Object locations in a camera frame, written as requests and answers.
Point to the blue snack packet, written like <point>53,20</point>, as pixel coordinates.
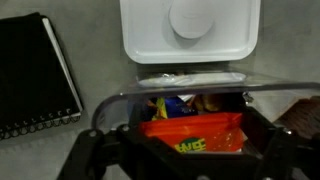
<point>178,108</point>

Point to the white container lid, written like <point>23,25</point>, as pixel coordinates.
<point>153,40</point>

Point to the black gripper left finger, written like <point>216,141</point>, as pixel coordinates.
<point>133,156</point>

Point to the clear plastic storage container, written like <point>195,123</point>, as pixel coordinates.
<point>200,88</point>

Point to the orange snack packet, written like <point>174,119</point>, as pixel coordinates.
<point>200,128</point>

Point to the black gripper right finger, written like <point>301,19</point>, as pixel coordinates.
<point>286,156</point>

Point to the brown snack packet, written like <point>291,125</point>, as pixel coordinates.
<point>210,102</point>

